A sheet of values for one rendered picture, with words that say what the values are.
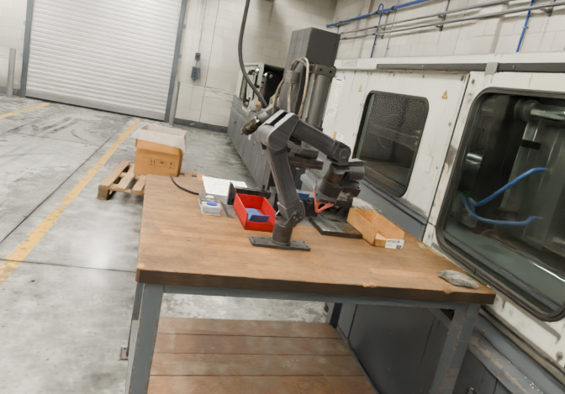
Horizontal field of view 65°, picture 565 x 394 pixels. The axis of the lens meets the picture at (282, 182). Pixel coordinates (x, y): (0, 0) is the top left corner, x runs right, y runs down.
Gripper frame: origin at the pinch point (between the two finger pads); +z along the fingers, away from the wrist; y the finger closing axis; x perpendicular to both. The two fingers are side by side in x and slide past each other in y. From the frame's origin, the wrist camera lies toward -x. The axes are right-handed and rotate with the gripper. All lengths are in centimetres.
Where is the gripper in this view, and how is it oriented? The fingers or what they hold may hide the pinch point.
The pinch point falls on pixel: (317, 207)
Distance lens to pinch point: 160.1
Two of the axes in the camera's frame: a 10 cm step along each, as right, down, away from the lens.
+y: -0.3, -6.8, 7.3
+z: -2.9, 7.0, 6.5
